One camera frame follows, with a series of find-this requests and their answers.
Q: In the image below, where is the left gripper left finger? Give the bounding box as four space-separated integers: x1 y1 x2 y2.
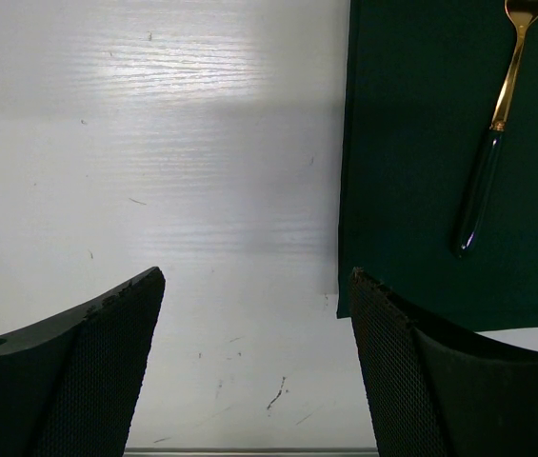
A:
0 267 166 456

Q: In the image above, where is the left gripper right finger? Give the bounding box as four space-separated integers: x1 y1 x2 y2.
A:
349 269 538 456

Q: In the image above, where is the dark green cloth napkin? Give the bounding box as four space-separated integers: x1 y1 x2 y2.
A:
337 1 538 331

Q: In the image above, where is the gold fork black handle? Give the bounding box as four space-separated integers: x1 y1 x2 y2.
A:
451 0 538 259

